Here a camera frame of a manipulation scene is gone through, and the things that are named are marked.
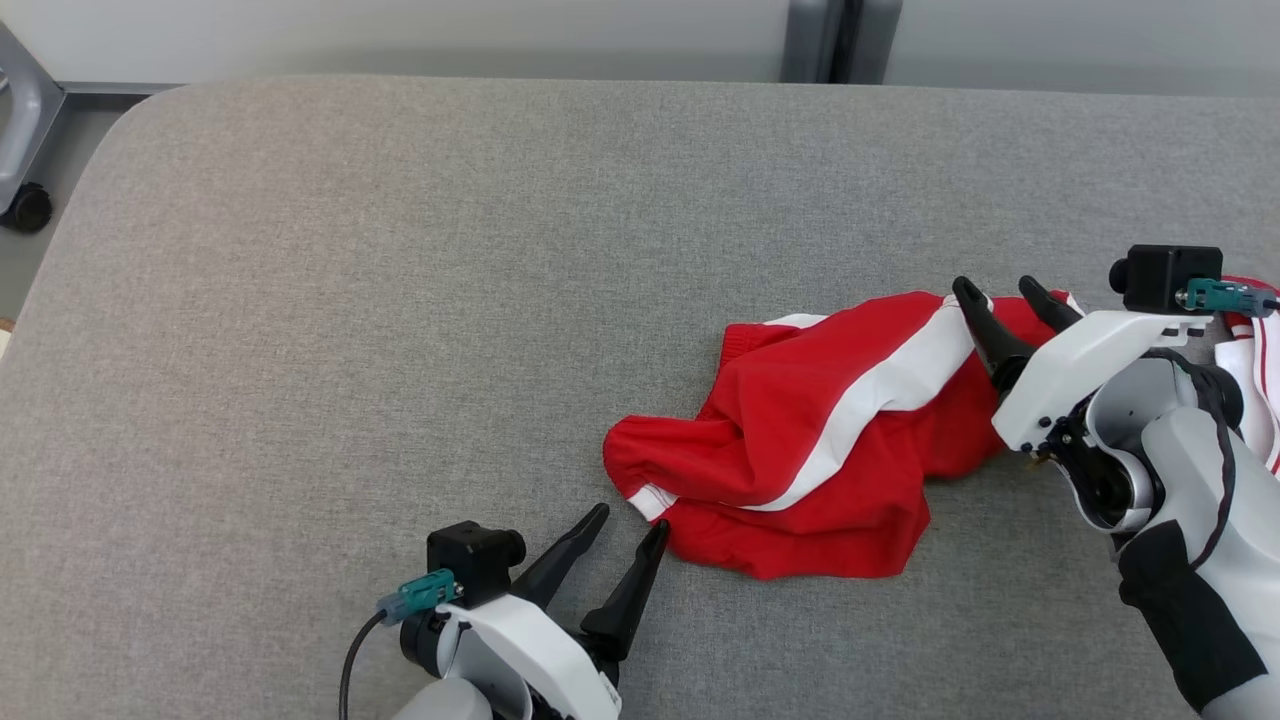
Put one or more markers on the grey cylindrical post foot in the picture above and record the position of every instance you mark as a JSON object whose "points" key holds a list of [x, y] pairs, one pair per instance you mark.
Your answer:
{"points": [[882, 40]]}

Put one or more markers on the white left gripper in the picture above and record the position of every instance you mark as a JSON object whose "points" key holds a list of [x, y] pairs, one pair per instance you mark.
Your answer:
{"points": [[560, 670]]}

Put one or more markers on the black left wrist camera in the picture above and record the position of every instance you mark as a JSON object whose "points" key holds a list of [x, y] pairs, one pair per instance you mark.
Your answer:
{"points": [[470, 560]]}

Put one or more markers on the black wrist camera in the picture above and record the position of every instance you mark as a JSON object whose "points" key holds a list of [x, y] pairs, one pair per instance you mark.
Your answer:
{"points": [[1165, 280], [470, 560]]}

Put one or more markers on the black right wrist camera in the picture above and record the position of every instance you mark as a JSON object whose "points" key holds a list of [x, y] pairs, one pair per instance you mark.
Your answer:
{"points": [[1165, 280]]}

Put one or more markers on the red white-striped shorts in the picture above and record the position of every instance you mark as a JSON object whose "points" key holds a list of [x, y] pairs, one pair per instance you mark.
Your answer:
{"points": [[800, 440]]}

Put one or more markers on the grey wall post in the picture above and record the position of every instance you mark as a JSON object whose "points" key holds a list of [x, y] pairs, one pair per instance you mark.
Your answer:
{"points": [[812, 40]]}

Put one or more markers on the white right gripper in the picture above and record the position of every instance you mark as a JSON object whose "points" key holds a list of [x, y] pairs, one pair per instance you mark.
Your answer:
{"points": [[1060, 370]]}

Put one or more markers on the red white-sleeved jersey shirt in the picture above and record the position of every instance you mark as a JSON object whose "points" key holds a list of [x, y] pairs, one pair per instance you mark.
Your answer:
{"points": [[1258, 380]]}

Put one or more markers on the grey wheeled stand leg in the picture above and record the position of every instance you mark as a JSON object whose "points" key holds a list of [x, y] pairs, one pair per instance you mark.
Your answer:
{"points": [[30, 120]]}

